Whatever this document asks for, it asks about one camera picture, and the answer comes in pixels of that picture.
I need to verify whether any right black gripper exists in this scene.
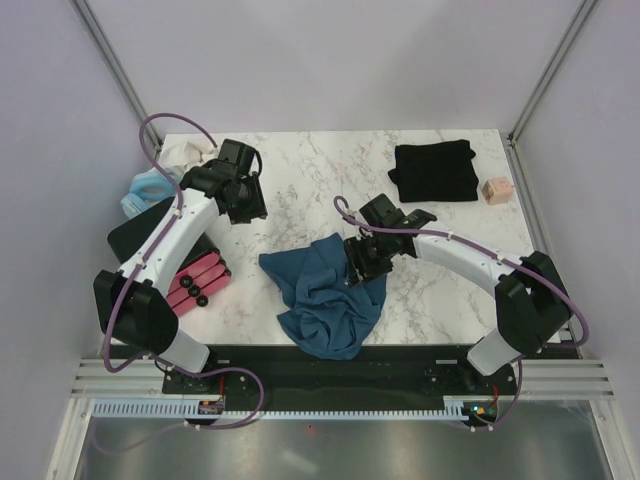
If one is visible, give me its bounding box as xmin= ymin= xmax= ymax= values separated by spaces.
xmin=342 ymin=232 xmax=393 ymax=289

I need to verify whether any blue t shirt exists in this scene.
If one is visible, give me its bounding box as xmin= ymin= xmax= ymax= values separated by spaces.
xmin=258 ymin=233 xmax=387 ymax=361

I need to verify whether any black pink drawer organizer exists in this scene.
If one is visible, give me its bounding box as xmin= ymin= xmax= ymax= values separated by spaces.
xmin=107 ymin=189 xmax=231 ymax=317

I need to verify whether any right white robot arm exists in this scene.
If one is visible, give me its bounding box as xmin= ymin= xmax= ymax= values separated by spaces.
xmin=341 ymin=207 xmax=575 ymax=394

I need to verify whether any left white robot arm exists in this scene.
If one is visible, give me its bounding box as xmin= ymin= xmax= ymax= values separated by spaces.
xmin=94 ymin=153 xmax=267 ymax=393

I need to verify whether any white t shirt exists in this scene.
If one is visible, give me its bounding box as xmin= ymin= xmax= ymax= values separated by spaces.
xmin=158 ymin=141 xmax=218 ymax=177

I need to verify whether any folded black t shirt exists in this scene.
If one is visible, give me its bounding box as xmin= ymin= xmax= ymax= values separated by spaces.
xmin=388 ymin=139 xmax=479 ymax=203

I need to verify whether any small pink cube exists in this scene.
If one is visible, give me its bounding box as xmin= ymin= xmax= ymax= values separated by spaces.
xmin=482 ymin=176 xmax=514 ymax=205

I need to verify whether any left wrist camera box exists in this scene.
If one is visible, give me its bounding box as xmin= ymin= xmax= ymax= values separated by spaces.
xmin=217 ymin=139 xmax=258 ymax=176

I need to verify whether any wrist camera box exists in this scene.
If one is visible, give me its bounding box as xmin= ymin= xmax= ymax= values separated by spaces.
xmin=359 ymin=194 xmax=405 ymax=228
xmin=217 ymin=139 xmax=258 ymax=176

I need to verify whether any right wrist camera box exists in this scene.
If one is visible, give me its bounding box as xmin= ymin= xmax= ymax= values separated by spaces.
xmin=359 ymin=194 xmax=405 ymax=228

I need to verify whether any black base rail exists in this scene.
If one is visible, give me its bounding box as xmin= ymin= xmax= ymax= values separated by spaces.
xmin=162 ymin=345 xmax=516 ymax=411

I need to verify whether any white cable duct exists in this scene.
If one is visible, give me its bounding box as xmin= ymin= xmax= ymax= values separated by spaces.
xmin=91 ymin=398 xmax=496 ymax=421

